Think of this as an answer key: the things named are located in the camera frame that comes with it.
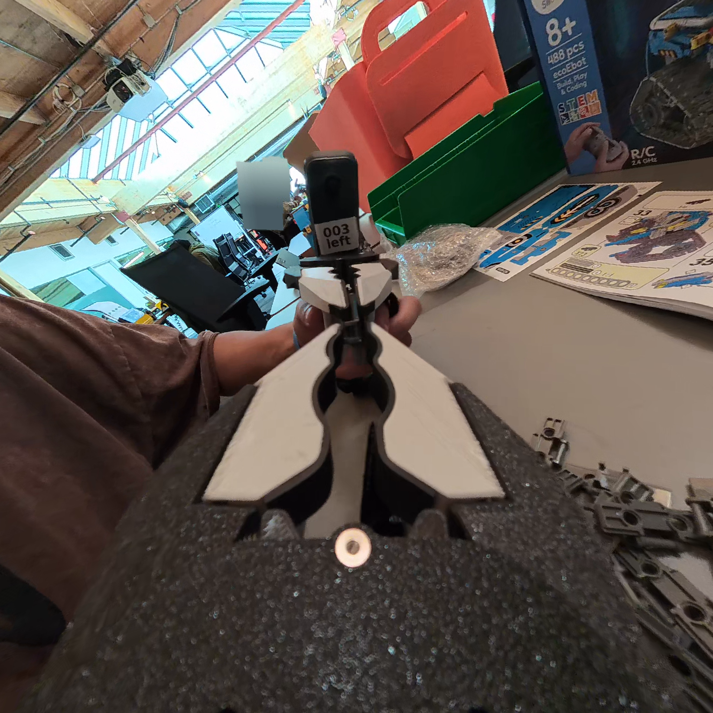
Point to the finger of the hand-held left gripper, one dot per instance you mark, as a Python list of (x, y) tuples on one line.
[(320, 289), (376, 287)]

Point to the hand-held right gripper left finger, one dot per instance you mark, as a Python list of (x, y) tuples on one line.
[(267, 440)]

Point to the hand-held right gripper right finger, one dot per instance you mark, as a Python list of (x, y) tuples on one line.
[(440, 440)]

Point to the single grey track piece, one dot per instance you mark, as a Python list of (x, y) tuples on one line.
[(354, 328)]

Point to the pile of grey track links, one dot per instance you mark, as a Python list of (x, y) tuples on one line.
[(640, 529)]

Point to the person's left forearm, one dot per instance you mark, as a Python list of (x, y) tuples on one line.
[(250, 356)]

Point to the grey desk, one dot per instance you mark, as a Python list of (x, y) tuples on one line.
[(529, 362)]

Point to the person's left hand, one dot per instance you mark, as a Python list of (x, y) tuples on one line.
[(404, 320)]

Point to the blue wristband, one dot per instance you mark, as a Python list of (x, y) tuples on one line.
[(296, 340)]

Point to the clear bag of small parts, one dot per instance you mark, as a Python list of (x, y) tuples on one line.
[(445, 256)]

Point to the green plastic bin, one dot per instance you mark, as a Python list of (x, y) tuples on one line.
[(473, 167)]

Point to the blue sticker sheet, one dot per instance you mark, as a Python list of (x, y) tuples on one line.
[(557, 228)]

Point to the open instruction booklet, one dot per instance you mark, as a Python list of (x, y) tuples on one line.
[(640, 250)]

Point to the printed toy set box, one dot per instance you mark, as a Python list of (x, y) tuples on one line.
[(640, 83)]

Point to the white ceiling camera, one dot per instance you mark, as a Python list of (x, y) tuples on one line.
[(128, 89)]

